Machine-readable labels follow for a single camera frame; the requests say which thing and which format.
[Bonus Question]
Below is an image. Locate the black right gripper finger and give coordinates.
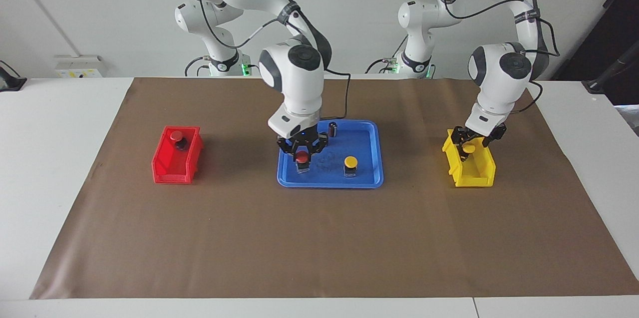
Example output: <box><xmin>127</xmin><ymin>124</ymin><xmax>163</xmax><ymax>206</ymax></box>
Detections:
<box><xmin>306</xmin><ymin>132</ymin><xmax>328</xmax><ymax>161</ymax></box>
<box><xmin>277</xmin><ymin>136</ymin><xmax>296</xmax><ymax>159</ymax></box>

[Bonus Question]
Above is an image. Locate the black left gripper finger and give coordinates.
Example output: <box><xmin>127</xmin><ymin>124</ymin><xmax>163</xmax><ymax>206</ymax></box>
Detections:
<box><xmin>452</xmin><ymin>128</ymin><xmax>470</xmax><ymax>160</ymax></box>
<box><xmin>482</xmin><ymin>125</ymin><xmax>507</xmax><ymax>148</ymax></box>

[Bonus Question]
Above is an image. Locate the blue plastic tray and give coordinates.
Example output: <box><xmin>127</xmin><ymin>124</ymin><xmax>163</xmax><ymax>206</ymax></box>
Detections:
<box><xmin>277</xmin><ymin>118</ymin><xmax>384</xmax><ymax>189</ymax></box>

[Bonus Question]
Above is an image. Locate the yellow plastic bin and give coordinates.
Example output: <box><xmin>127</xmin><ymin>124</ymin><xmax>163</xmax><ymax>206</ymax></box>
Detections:
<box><xmin>442</xmin><ymin>129</ymin><xmax>497</xmax><ymax>188</ymax></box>

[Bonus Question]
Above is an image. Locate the brown paper mat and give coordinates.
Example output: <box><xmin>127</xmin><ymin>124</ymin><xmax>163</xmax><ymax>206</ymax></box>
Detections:
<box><xmin>30</xmin><ymin>77</ymin><xmax>639</xmax><ymax>300</ymax></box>

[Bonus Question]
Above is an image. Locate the red plastic bin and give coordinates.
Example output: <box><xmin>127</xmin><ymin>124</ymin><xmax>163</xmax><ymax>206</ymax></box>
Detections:
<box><xmin>151</xmin><ymin>126</ymin><xmax>204</xmax><ymax>185</ymax></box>

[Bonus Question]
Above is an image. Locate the black stand pole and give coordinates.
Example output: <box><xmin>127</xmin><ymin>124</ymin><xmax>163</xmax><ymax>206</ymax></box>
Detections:
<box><xmin>582</xmin><ymin>41</ymin><xmax>639</xmax><ymax>94</ymax></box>

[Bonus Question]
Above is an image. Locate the black partition panel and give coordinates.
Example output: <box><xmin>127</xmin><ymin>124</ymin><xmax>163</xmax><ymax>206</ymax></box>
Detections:
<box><xmin>552</xmin><ymin>0</ymin><xmax>639</xmax><ymax>106</ymax></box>

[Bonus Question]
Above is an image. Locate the black clamp base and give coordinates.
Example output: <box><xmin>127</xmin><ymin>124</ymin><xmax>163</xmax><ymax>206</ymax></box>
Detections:
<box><xmin>0</xmin><ymin>60</ymin><xmax>27</xmax><ymax>93</ymax></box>

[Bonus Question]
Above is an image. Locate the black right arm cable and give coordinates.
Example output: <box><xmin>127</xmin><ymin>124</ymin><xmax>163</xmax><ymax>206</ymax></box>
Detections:
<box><xmin>172</xmin><ymin>0</ymin><xmax>351</xmax><ymax>124</ymax></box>

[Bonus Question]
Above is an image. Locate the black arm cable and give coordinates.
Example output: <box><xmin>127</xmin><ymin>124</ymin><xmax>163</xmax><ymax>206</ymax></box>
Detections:
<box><xmin>172</xmin><ymin>0</ymin><xmax>351</xmax><ymax>124</ymax></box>
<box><xmin>427</xmin><ymin>0</ymin><xmax>561</xmax><ymax>114</ymax></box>

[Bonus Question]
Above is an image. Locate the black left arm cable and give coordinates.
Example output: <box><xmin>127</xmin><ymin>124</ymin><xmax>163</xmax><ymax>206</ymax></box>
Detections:
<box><xmin>427</xmin><ymin>0</ymin><xmax>561</xmax><ymax>114</ymax></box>

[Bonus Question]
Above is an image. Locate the white wall socket strip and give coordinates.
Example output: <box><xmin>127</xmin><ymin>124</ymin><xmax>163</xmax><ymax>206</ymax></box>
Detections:
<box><xmin>55</xmin><ymin>55</ymin><xmax>104</xmax><ymax>78</ymax></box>

